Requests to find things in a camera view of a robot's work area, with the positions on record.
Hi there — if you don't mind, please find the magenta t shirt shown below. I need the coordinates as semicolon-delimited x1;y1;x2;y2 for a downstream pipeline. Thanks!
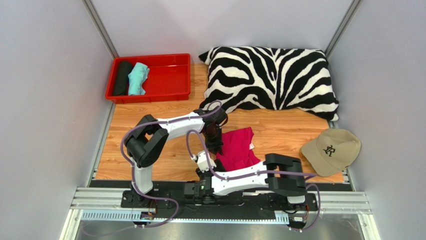
215;127;261;172

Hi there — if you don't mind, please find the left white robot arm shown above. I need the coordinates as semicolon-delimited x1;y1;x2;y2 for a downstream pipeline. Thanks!
120;106;228;196

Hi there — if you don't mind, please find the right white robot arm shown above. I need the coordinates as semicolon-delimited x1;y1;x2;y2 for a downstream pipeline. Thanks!
183;152;307;204

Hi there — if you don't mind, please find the zebra print pillow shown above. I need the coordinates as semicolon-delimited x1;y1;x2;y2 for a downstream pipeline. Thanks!
199;46;339;122

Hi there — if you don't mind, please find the red plastic tray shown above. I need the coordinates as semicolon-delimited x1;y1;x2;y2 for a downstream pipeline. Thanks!
105;53;191;104

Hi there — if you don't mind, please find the rolled teal t shirt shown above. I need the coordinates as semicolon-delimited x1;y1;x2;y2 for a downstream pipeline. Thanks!
127;62;150;96

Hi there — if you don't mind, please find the rolled black t shirt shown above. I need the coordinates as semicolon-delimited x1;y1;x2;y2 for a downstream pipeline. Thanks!
112;60;134;96

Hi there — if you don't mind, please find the beige baseball cap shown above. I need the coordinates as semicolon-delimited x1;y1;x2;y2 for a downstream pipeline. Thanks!
301;128;362;177

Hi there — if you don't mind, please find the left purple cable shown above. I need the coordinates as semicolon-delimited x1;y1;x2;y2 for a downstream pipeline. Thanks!
119;100;223;234

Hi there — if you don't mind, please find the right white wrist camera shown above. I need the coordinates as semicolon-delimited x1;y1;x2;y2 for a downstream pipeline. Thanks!
191;150;217;173

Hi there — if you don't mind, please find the aluminium frame rail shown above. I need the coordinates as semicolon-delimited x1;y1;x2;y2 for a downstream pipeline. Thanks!
60;180;380;240

